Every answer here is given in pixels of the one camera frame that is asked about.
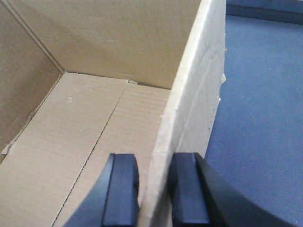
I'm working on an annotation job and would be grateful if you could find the brown cardboard carton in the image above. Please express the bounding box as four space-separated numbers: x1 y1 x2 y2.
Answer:
0 0 226 227

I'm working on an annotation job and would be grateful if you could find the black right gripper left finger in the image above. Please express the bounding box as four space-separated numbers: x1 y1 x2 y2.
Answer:
65 153 139 227

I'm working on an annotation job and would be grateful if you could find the blue-grey conveyor belt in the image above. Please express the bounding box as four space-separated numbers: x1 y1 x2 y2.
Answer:
206 0 303 227

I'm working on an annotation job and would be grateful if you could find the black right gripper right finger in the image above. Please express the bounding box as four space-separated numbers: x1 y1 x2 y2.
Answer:
168 152 303 227

